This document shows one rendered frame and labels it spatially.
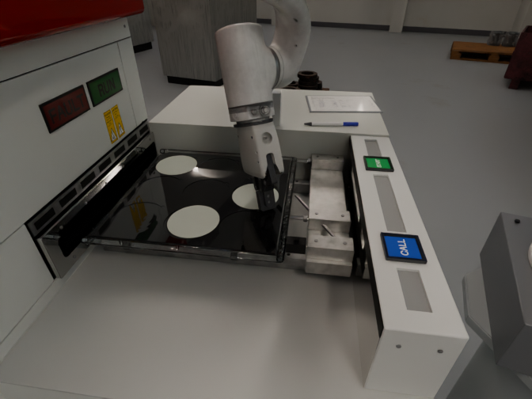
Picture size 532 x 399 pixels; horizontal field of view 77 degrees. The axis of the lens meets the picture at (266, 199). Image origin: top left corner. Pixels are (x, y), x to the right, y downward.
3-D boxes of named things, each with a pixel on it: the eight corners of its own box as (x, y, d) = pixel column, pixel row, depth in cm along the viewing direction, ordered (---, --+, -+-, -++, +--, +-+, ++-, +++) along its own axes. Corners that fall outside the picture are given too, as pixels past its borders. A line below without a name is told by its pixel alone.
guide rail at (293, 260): (104, 250, 69) (100, 239, 67) (108, 244, 71) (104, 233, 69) (349, 275, 63) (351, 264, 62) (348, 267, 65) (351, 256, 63)
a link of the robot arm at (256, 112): (282, 100, 59) (284, 117, 60) (261, 103, 67) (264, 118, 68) (238, 107, 56) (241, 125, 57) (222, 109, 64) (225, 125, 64)
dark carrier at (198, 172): (89, 237, 61) (89, 235, 61) (162, 153, 89) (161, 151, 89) (275, 256, 57) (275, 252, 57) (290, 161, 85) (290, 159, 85)
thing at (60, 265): (53, 278, 59) (32, 238, 54) (153, 161, 95) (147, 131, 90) (62, 279, 59) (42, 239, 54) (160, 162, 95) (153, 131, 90)
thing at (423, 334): (363, 389, 46) (384, 329, 38) (343, 182, 91) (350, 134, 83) (435, 400, 45) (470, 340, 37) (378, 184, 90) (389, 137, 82)
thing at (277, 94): (257, 125, 87) (256, 72, 79) (260, 119, 90) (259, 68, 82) (281, 127, 86) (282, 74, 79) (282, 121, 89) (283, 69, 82)
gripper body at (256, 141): (283, 112, 59) (291, 173, 62) (259, 114, 68) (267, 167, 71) (244, 119, 56) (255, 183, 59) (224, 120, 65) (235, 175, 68)
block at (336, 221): (307, 229, 65) (309, 217, 64) (308, 218, 68) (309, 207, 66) (348, 233, 64) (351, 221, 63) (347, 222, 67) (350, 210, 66)
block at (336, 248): (305, 258, 59) (307, 245, 57) (306, 245, 62) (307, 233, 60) (351, 263, 58) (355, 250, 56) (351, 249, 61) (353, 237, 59)
